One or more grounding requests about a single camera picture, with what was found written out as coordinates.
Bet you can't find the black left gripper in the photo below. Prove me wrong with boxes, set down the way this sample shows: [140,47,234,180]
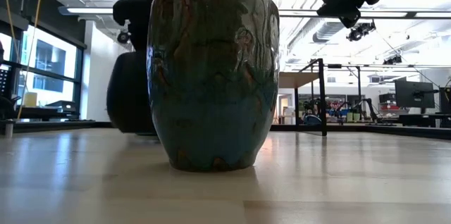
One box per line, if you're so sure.
[112,0,208,51]

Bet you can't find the black mug with green inside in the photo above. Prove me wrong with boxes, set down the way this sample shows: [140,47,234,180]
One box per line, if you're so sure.
[106,50,158,136]

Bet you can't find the blue-green glazed brown mug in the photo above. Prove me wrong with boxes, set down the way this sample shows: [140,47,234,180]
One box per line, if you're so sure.
[146,0,281,173]

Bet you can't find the wooden shelf with black legs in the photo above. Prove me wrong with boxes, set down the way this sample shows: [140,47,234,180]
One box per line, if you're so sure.
[278,58,328,137]

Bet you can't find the black round ceiling speaker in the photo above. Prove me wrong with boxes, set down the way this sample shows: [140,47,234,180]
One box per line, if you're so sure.
[117,29,131,44]

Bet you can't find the long ceiling light bar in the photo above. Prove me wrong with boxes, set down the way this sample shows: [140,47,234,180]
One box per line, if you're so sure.
[58,5,451,20]

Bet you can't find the black computer monitor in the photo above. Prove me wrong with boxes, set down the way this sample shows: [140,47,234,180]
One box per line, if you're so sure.
[394,79,436,109]

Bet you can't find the black desk device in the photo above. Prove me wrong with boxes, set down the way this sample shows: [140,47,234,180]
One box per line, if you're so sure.
[45,99,77,113]

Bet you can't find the dark blue bag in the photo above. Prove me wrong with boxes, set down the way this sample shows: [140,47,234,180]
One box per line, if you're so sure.
[303,113,322,126]

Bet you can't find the yellow box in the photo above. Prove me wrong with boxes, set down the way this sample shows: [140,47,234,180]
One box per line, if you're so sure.
[23,92,38,108]

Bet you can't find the black ceiling-mounted camera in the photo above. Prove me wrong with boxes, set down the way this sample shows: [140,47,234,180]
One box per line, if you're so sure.
[347,21,376,42]

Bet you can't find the window with black frame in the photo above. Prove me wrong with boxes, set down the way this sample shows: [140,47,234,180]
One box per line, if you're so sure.
[0,23,85,119]

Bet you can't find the yellow cable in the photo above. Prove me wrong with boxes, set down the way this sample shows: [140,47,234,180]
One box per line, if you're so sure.
[2,0,45,119]

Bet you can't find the black metal table frame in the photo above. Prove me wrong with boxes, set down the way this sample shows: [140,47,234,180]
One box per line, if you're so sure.
[0,120,451,141]

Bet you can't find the white table post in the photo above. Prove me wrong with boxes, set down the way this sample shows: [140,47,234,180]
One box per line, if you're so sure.
[4,120,15,139]

